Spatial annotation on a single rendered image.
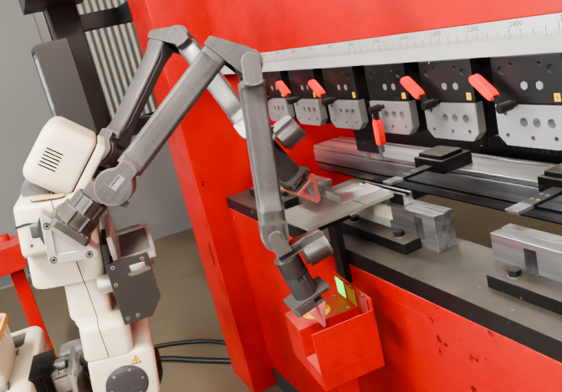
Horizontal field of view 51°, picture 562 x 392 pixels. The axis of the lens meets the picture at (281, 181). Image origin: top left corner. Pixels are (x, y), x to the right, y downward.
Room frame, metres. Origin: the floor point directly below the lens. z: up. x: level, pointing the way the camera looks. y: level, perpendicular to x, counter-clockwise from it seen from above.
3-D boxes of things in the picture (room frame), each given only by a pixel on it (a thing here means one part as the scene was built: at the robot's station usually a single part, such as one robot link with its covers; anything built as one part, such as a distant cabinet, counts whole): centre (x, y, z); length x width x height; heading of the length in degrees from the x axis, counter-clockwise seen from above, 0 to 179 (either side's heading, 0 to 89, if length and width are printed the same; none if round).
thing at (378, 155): (1.55, -0.26, 1.13); 0.10 x 0.02 x 0.10; 24
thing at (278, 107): (1.93, -0.08, 1.26); 0.15 x 0.09 x 0.17; 24
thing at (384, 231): (1.49, -0.22, 0.89); 0.30 x 0.05 x 0.03; 24
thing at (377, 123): (1.38, -0.26, 1.20); 0.04 x 0.02 x 0.10; 114
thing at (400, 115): (1.39, -0.32, 1.26); 0.15 x 0.09 x 0.17; 24
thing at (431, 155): (1.60, -0.40, 1.01); 0.26 x 0.12 x 0.05; 114
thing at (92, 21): (2.62, 0.52, 1.67); 0.40 x 0.24 x 0.07; 24
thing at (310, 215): (1.49, -0.12, 1.00); 0.26 x 0.18 x 0.01; 114
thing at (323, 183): (2.05, -0.03, 0.92); 0.50 x 0.06 x 0.10; 24
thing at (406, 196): (1.53, -0.27, 0.99); 0.20 x 0.03 x 0.03; 24
